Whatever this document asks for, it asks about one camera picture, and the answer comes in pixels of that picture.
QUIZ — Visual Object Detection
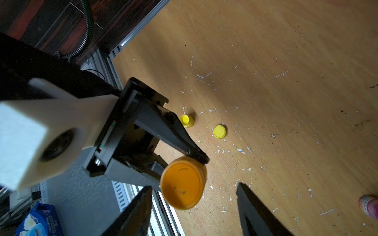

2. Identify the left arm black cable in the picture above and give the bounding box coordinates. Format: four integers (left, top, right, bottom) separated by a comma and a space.
56, 0, 95, 61

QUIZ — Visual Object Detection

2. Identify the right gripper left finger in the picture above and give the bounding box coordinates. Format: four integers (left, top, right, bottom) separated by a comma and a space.
101, 186, 153, 236

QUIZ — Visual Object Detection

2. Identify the yellow jar lid back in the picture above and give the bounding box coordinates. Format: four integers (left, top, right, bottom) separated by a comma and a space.
213, 124, 227, 139

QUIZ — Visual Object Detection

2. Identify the yellow paint jar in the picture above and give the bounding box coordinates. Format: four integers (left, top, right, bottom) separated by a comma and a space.
179, 114, 194, 128
160, 156, 207, 210

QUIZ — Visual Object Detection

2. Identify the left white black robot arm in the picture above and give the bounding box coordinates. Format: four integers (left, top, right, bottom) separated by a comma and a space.
1, 34, 210, 190

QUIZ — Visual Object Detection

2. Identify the blue wet wipes pack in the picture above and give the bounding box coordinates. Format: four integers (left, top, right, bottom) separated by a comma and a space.
16, 202, 64, 236

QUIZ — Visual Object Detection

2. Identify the yellow paint jar front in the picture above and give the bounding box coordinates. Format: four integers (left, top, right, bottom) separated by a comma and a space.
160, 156, 207, 210

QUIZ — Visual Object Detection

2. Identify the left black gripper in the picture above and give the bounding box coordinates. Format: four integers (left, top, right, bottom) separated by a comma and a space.
83, 78, 210, 191

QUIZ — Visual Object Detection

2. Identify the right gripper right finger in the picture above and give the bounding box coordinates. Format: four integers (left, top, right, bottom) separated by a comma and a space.
236, 183, 292, 236

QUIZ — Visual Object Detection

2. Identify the magenta paint jar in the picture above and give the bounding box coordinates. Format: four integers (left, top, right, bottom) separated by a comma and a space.
358, 195, 378, 220

